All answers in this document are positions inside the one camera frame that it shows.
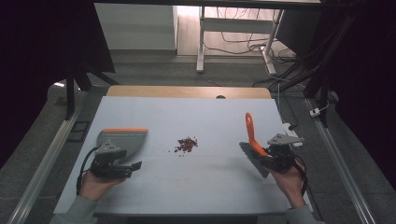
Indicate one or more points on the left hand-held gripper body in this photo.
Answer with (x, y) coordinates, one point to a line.
(107, 169)

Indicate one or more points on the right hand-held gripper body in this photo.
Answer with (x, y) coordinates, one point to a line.
(281, 157)

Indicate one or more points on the grey dustpan with orange edge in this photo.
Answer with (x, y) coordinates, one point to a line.
(130, 141)

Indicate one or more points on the pile of red crumbs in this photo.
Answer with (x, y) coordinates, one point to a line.
(186, 144)

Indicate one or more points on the person's left hand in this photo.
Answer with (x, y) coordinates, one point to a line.
(93, 186)

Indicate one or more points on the person's right hand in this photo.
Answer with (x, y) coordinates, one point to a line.
(291, 183)

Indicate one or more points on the white power strip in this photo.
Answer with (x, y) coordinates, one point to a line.
(289, 130)

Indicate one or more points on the small white adapter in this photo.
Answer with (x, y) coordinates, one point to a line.
(315, 112)

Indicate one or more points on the white table cover board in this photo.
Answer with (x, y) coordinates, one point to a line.
(202, 118)

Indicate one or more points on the black tripod stand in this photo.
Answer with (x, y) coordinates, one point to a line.
(71, 93)

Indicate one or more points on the wooden table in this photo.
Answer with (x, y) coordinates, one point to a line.
(186, 92)

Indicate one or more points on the dark curtain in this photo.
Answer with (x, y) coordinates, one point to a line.
(373, 77)
(31, 62)

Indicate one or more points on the aluminium floor rail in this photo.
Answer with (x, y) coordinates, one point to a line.
(339, 168)
(46, 158)

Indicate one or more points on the white desk frame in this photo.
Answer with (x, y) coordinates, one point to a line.
(233, 25)

